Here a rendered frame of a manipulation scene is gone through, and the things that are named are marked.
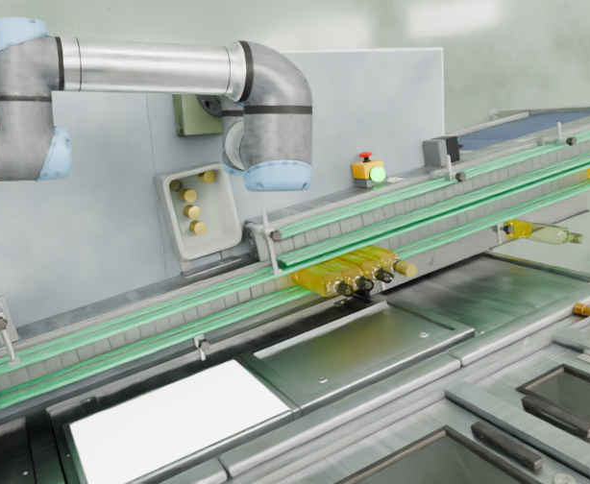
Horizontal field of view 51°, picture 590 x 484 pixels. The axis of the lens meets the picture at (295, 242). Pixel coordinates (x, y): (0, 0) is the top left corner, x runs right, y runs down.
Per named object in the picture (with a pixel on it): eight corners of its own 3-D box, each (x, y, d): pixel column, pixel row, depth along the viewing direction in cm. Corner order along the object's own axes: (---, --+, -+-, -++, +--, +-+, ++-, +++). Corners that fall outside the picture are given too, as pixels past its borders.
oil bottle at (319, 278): (291, 282, 169) (331, 301, 150) (287, 263, 167) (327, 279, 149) (308, 276, 171) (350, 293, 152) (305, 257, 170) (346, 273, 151)
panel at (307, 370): (65, 435, 137) (89, 519, 107) (61, 423, 136) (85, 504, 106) (390, 303, 173) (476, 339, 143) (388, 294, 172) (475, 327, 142)
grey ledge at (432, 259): (353, 288, 190) (374, 297, 180) (348, 262, 188) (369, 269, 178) (565, 207, 228) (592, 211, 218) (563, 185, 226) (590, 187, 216)
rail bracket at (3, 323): (0, 344, 146) (4, 376, 126) (-23, 278, 142) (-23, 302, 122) (21, 336, 148) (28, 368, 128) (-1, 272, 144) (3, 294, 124)
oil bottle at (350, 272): (309, 278, 171) (351, 295, 153) (307, 258, 170) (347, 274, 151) (327, 272, 174) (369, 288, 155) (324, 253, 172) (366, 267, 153)
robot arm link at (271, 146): (267, 110, 151) (321, 105, 98) (267, 172, 153) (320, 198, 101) (218, 110, 148) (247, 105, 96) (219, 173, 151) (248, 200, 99)
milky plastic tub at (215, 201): (173, 256, 165) (183, 262, 158) (153, 176, 160) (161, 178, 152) (232, 238, 172) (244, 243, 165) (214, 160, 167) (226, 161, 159)
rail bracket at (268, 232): (259, 269, 163) (281, 278, 152) (247, 208, 159) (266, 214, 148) (270, 266, 165) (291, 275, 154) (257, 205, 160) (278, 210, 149)
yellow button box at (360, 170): (354, 186, 189) (367, 187, 182) (350, 162, 187) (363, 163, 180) (372, 181, 191) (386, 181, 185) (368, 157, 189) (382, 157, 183)
